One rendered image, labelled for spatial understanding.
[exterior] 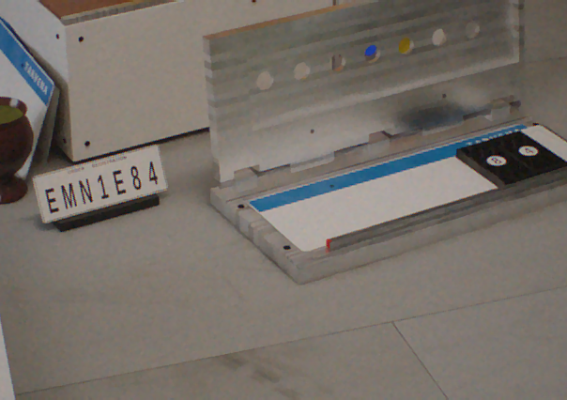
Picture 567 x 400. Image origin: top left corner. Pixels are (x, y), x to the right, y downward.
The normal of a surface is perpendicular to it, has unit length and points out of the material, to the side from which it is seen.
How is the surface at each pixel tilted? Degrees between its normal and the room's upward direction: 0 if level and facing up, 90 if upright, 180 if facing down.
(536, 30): 0
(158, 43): 90
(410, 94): 83
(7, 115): 0
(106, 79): 90
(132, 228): 0
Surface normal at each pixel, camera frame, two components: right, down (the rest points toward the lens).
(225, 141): 0.50, 0.32
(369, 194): 0.00, -0.87
